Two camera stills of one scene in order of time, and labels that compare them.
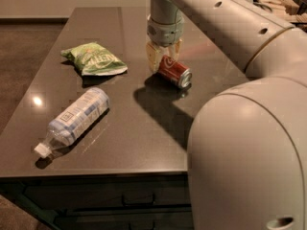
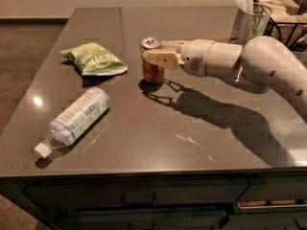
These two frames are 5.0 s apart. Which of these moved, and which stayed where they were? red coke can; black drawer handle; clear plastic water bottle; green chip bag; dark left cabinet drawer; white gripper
Moved: white gripper; red coke can
Stayed: green chip bag; dark left cabinet drawer; clear plastic water bottle; black drawer handle
